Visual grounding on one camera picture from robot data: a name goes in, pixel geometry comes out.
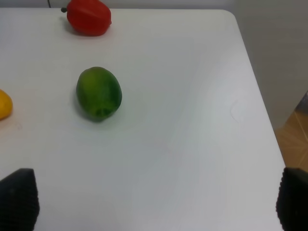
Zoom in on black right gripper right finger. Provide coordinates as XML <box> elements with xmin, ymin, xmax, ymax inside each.
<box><xmin>276</xmin><ymin>167</ymin><xmax>308</xmax><ymax>231</ymax></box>

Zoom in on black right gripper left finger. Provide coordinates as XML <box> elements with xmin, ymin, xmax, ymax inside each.
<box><xmin>0</xmin><ymin>168</ymin><xmax>39</xmax><ymax>231</ymax></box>

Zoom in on yellow mango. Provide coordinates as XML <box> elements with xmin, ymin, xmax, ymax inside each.
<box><xmin>0</xmin><ymin>90</ymin><xmax>13</xmax><ymax>120</ymax></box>

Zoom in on green lime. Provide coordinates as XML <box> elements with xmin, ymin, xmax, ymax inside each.
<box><xmin>76</xmin><ymin>67</ymin><xmax>122</xmax><ymax>122</ymax></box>

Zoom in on red bell pepper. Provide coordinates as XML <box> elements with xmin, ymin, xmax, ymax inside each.
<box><xmin>61</xmin><ymin>0</ymin><xmax>112</xmax><ymax>36</ymax></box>

